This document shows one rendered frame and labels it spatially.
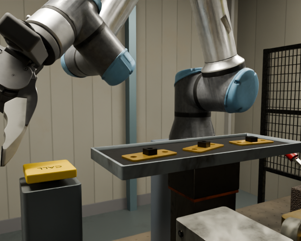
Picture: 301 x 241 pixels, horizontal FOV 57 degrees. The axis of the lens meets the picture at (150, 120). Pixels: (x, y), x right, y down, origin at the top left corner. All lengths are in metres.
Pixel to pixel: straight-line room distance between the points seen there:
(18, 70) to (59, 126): 2.40
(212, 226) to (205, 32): 0.52
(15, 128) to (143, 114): 2.73
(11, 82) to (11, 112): 0.04
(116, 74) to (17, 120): 0.23
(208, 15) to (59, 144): 2.31
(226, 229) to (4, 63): 0.35
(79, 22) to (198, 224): 0.37
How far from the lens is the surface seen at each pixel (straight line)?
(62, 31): 0.49
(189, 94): 0.83
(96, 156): 0.45
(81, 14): 0.53
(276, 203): 1.61
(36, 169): 0.39
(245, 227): 0.34
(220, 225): 0.34
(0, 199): 2.92
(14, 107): 0.41
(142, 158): 0.41
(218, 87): 0.75
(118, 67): 0.55
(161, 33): 3.25
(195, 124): 0.84
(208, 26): 0.74
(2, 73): 0.42
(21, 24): 0.37
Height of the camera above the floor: 1.26
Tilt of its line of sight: 5 degrees down
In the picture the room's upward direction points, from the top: straight up
